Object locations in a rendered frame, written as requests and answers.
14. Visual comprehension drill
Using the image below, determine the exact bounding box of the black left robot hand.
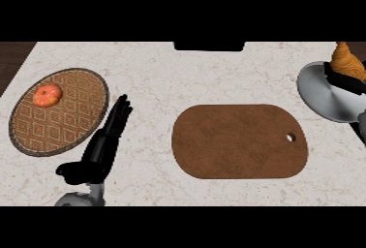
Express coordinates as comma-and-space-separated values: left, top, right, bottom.
54, 93, 134, 186

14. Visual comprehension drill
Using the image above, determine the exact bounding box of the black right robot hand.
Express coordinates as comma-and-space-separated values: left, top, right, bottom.
323, 61, 366, 96

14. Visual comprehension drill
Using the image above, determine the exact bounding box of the golden brown croissant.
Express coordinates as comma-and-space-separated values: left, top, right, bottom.
330, 42, 366, 82

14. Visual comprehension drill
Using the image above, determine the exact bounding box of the brown wooden cutting board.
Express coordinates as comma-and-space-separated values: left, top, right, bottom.
169, 104, 309, 180

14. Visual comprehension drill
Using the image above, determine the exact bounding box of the round brown woven placemat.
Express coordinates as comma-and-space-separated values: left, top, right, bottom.
7, 67, 112, 158

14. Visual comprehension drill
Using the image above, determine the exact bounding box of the orange-red tomato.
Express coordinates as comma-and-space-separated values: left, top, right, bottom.
32, 83, 64, 109

